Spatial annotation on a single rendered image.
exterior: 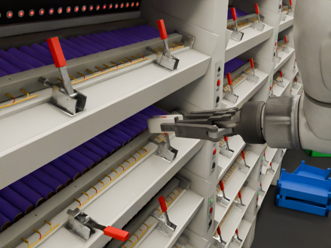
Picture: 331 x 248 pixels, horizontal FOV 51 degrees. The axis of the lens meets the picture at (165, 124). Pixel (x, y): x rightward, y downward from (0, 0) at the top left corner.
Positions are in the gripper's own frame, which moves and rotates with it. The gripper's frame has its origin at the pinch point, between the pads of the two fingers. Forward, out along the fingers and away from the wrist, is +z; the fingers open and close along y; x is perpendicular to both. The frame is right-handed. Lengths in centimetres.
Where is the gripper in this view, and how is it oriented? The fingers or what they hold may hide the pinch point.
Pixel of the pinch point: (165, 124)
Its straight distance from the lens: 69.8
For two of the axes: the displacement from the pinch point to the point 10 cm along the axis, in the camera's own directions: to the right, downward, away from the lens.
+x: -1.8, -9.4, -2.8
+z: -8.7, 0.1, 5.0
